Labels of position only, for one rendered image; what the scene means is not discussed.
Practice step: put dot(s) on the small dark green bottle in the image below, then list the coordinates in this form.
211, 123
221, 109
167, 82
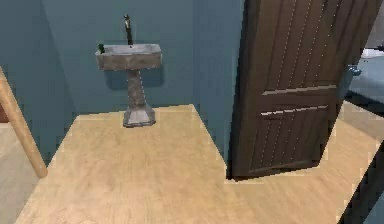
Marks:
101, 48

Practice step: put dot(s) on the grey pedestal sink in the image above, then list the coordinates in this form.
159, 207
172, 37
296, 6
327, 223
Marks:
135, 60

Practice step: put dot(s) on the light wooden post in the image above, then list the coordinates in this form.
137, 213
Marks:
20, 123

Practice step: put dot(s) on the dark brown room door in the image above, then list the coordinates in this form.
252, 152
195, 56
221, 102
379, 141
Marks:
290, 86

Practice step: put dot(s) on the black sink faucet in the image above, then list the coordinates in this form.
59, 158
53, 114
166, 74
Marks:
128, 30

